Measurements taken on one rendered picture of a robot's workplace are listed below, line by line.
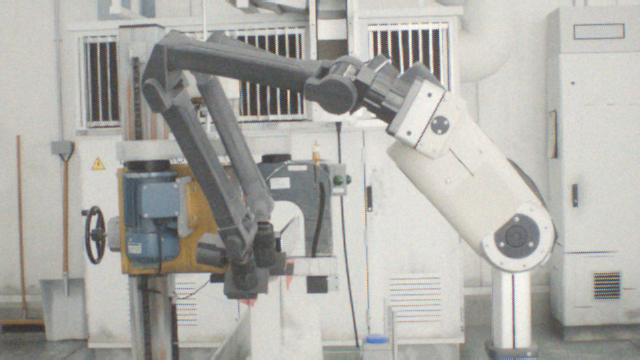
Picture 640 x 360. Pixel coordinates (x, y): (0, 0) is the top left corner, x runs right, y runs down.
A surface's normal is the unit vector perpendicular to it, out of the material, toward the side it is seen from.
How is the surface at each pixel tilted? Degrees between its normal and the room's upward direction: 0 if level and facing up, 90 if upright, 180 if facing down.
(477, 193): 115
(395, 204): 90
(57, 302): 76
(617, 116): 90
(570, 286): 90
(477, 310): 90
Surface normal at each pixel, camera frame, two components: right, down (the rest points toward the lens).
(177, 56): -0.08, 0.51
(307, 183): -0.06, 0.05
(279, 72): -0.30, 0.47
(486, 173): 0.32, 0.46
